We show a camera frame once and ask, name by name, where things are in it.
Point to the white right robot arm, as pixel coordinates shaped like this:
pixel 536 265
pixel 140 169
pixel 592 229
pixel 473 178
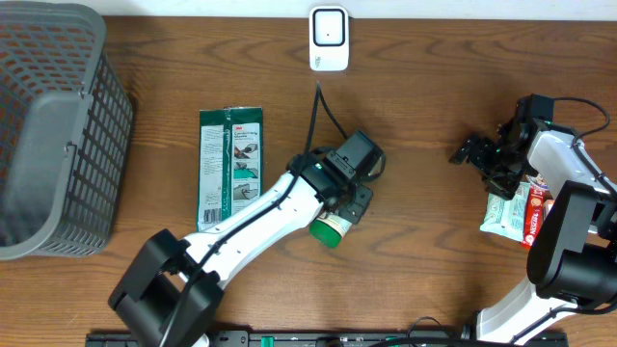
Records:
pixel 571 265

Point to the green wipes large package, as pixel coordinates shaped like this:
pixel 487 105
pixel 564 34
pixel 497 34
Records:
pixel 231 158

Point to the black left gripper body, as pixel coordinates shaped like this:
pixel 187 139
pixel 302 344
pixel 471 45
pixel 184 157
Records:
pixel 357 206

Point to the white blue round tub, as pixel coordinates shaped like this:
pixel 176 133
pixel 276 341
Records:
pixel 537 182

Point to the grey plastic mesh basket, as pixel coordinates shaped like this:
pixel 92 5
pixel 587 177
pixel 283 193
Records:
pixel 66 124

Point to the white barcode scanner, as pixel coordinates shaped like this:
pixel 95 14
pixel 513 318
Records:
pixel 328 38

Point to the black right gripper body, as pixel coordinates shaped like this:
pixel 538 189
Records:
pixel 499 168

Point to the orange small snack packet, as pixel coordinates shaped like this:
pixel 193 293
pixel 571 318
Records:
pixel 547 206

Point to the light green wipes pack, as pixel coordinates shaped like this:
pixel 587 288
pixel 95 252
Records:
pixel 506 217

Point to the green lid jar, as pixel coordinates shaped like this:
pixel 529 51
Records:
pixel 329 229

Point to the red snack stick packet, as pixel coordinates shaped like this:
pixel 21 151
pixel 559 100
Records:
pixel 534 216

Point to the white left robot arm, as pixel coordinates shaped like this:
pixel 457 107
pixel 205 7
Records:
pixel 170 292

